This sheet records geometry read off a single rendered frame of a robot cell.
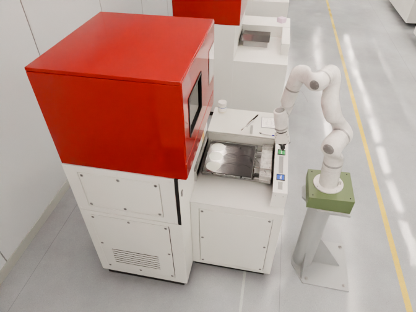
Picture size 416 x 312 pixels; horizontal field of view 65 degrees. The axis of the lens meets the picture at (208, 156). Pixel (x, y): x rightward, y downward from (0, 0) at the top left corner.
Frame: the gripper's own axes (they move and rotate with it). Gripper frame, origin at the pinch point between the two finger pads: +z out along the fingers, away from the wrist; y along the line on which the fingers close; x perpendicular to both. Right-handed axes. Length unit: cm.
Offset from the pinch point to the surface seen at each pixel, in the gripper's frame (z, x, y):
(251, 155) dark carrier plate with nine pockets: 5.9, -0.7, -23.5
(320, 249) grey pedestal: 87, -24, 25
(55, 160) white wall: 16, 14, -215
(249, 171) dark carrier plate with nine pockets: 6.0, -18.1, -23.2
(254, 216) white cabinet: 20, -46, -19
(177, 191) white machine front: -24, -66, -55
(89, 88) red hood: -92, -66, -80
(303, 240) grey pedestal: 70, -28, 12
